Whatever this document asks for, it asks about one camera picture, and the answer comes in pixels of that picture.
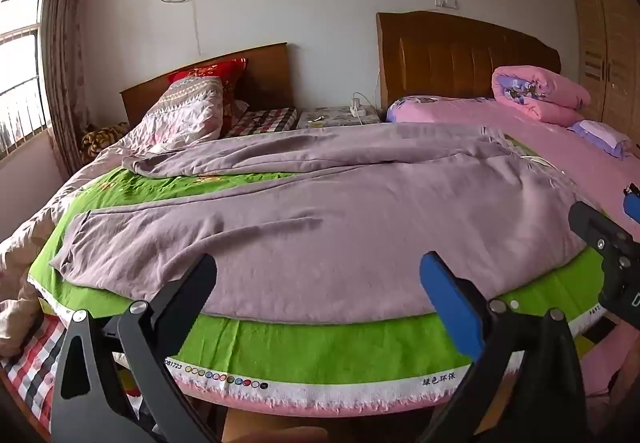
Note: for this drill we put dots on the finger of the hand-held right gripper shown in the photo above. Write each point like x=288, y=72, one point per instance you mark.
x=632, y=203
x=592, y=225

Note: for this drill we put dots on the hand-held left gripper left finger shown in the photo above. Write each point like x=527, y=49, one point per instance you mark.
x=197, y=275

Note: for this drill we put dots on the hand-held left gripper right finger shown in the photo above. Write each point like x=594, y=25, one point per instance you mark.
x=445, y=293

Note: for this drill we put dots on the mauve pants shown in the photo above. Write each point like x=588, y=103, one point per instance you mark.
x=325, y=233

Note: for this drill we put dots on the lilac pillow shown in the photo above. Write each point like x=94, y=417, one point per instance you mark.
x=600, y=135

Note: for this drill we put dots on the pink bed sheet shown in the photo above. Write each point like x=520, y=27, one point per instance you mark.
x=550, y=148

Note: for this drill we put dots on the green printed blanket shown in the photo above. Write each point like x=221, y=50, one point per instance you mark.
x=320, y=348

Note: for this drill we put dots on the folded pink quilt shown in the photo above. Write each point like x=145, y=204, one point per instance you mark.
x=545, y=95

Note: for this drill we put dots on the light wooden wardrobe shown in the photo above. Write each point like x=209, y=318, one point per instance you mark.
x=607, y=48

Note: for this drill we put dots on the plaid bed sheet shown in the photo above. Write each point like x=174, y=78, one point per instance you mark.
x=260, y=120

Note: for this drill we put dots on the tiger print cloth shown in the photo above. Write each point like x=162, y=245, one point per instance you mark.
x=102, y=138

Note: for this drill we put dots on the red embroidered pillow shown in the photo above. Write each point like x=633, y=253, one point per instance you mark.
x=220, y=70

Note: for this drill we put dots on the nightstand with floral cover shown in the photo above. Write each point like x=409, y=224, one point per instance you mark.
x=330, y=117

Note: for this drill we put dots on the small plain wooden headboard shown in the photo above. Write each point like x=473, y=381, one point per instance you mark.
x=265, y=73

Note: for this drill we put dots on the large padded brown headboard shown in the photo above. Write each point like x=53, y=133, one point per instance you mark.
x=450, y=58

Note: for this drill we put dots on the pink patterned curtain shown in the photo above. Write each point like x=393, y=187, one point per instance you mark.
x=62, y=48

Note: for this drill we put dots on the barred window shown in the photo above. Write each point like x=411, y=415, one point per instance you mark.
x=20, y=73

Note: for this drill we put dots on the white wall switch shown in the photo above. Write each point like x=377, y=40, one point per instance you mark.
x=445, y=1

